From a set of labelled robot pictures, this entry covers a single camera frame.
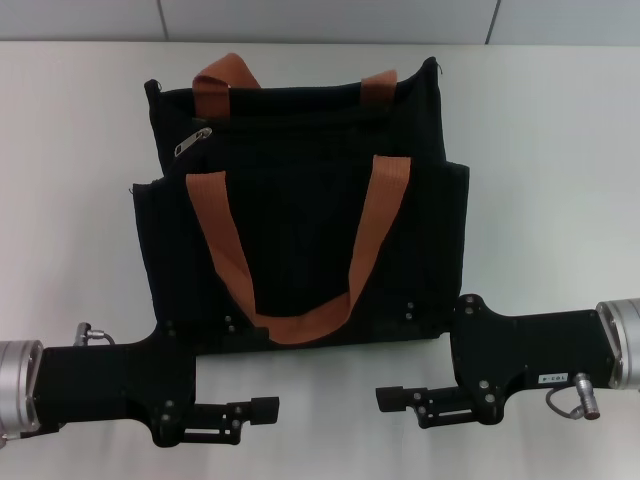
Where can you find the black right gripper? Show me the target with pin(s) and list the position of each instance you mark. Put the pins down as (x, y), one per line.
(530, 350)

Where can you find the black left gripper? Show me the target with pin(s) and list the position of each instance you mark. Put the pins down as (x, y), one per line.
(110, 380)

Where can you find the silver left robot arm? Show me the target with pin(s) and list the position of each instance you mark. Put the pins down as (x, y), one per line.
(17, 390)

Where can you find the silver zipper pull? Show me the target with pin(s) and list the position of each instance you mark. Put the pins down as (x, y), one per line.
(192, 141)

